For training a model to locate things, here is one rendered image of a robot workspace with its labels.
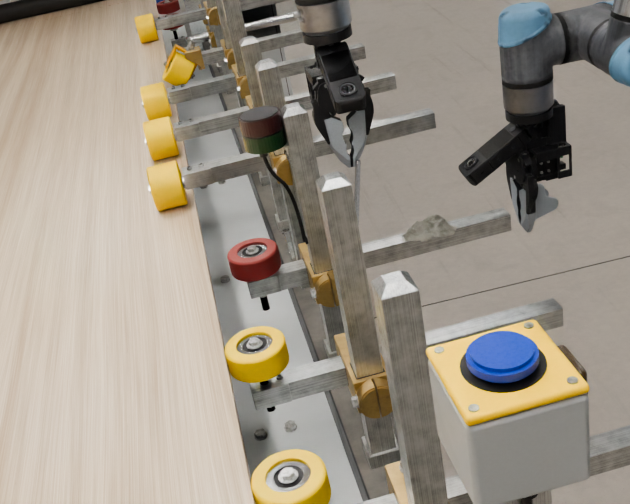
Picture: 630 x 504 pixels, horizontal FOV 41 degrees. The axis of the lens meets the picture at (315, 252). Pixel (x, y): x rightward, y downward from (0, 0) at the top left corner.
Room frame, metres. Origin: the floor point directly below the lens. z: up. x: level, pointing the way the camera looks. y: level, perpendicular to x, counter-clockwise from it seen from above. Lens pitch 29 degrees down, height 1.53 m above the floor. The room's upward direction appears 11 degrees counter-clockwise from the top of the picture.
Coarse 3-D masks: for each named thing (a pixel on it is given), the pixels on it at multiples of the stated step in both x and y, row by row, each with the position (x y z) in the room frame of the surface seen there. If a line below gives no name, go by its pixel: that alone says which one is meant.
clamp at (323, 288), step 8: (304, 248) 1.20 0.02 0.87; (304, 256) 1.17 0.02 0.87; (312, 272) 1.12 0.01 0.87; (320, 272) 1.12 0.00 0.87; (328, 272) 1.11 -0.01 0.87; (312, 280) 1.11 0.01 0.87; (320, 280) 1.10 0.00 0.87; (328, 280) 1.09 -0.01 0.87; (312, 288) 1.11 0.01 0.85; (320, 288) 1.09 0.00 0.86; (328, 288) 1.09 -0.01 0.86; (312, 296) 1.10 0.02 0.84; (320, 296) 1.09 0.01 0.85; (328, 296) 1.09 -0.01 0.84; (336, 296) 1.09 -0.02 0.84; (328, 304) 1.09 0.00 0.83; (336, 304) 1.09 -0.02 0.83
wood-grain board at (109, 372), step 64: (0, 64) 2.74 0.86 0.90; (64, 64) 2.57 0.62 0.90; (128, 64) 2.42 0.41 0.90; (0, 128) 2.07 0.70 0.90; (64, 128) 1.96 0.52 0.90; (128, 128) 1.87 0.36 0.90; (0, 192) 1.64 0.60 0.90; (64, 192) 1.57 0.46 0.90; (128, 192) 1.50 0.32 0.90; (192, 192) 1.44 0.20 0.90; (0, 256) 1.34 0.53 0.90; (64, 256) 1.29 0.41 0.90; (128, 256) 1.24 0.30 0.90; (192, 256) 1.19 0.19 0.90; (0, 320) 1.11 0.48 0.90; (64, 320) 1.08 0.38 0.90; (128, 320) 1.04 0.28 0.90; (192, 320) 1.01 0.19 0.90; (0, 384) 0.94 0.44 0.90; (64, 384) 0.91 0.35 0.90; (128, 384) 0.89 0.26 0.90; (192, 384) 0.86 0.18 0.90; (0, 448) 0.81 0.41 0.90; (64, 448) 0.79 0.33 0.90; (128, 448) 0.76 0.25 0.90; (192, 448) 0.74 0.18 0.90
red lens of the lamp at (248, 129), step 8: (280, 112) 1.12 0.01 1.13; (240, 120) 1.12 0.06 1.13; (264, 120) 1.10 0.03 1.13; (272, 120) 1.10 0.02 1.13; (280, 120) 1.12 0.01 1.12; (240, 128) 1.12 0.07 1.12; (248, 128) 1.11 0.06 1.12; (256, 128) 1.10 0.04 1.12; (264, 128) 1.10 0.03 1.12; (272, 128) 1.10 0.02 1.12; (280, 128) 1.11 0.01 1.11; (248, 136) 1.11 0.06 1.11; (256, 136) 1.10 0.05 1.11
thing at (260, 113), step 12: (252, 108) 1.15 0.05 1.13; (264, 108) 1.14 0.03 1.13; (276, 108) 1.13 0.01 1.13; (252, 120) 1.11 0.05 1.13; (276, 132) 1.11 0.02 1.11; (264, 156) 1.12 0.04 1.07; (288, 156) 1.12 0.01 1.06; (288, 192) 1.13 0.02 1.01; (300, 216) 1.13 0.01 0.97; (300, 228) 1.13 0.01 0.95
